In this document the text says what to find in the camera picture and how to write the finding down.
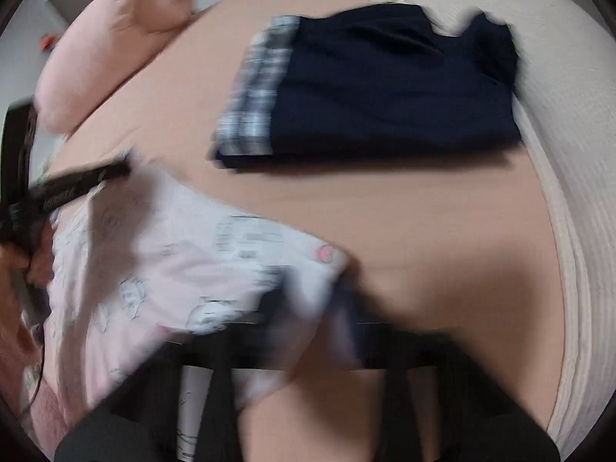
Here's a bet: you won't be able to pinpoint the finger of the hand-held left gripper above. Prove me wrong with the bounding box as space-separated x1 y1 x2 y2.
29 161 133 213

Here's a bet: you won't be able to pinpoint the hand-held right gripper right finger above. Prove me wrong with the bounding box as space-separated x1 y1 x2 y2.
332 298 561 462

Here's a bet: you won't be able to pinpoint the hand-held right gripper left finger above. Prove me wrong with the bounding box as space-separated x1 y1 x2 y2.
55 269 299 462

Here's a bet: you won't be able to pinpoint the pink printed pajama pants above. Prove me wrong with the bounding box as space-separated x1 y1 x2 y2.
29 154 357 462

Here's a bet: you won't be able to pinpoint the round bed with pink sheet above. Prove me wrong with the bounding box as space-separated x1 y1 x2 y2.
29 0 593 462

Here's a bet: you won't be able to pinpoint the rolled pink duvet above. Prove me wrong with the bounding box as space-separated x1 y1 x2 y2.
36 0 196 133

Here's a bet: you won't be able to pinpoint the navy shorts with white stripes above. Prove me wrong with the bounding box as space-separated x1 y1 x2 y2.
209 2 525 170

